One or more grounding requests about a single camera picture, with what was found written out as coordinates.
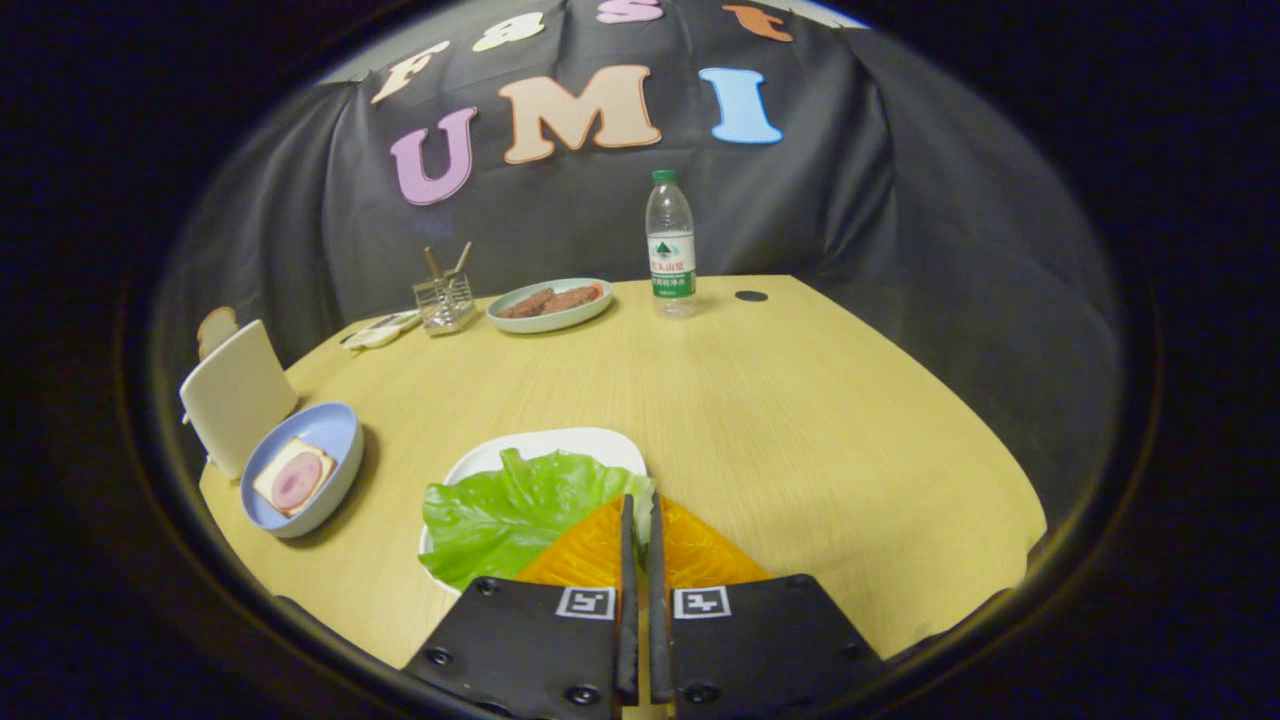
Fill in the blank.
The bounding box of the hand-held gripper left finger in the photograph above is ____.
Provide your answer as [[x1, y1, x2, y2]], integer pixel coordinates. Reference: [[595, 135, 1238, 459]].
[[400, 495, 641, 720]]

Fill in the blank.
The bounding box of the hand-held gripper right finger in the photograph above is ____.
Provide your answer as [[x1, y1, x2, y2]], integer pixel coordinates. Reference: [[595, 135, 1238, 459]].
[[645, 490, 886, 720]]

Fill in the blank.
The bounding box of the green lettuce leaf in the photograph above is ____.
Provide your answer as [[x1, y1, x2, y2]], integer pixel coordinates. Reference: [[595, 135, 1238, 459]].
[[420, 448, 656, 591]]

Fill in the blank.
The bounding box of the white square plate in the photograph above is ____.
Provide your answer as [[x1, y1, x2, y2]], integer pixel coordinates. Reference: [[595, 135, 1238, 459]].
[[418, 428, 649, 591]]

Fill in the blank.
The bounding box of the pale green plate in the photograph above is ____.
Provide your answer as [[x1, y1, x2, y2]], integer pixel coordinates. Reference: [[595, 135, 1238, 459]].
[[486, 278, 614, 334]]

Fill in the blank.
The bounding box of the blue bowl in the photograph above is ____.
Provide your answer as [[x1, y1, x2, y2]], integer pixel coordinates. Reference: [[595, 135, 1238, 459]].
[[240, 402, 364, 539]]

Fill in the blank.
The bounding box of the clear plastic water bottle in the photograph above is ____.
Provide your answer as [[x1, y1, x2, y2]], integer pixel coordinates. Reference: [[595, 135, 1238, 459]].
[[645, 169, 698, 319]]

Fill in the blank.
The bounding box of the pink ham slice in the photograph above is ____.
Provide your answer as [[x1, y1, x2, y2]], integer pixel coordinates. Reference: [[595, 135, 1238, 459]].
[[272, 452, 324, 511]]

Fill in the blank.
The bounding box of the white divided sauce dish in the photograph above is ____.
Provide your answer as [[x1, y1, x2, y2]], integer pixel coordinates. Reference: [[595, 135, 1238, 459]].
[[340, 310, 423, 351]]

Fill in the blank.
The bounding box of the square toast slice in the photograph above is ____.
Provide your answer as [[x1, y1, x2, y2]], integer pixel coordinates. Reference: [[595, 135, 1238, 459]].
[[252, 437, 337, 517]]

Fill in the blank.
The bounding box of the white toaster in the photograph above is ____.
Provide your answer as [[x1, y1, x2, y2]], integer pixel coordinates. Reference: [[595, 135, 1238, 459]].
[[179, 319, 299, 481]]

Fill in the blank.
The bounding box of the black backdrop cloth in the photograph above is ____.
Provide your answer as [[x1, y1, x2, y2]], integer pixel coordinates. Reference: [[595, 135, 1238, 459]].
[[150, 0, 1126, 521]]

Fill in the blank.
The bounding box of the bread slice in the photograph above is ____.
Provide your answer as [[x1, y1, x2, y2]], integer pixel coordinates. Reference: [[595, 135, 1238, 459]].
[[196, 306, 240, 361]]

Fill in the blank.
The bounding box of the wire utensil holder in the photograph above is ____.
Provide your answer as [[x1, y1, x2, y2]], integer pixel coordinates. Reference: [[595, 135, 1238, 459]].
[[413, 272, 477, 336]]

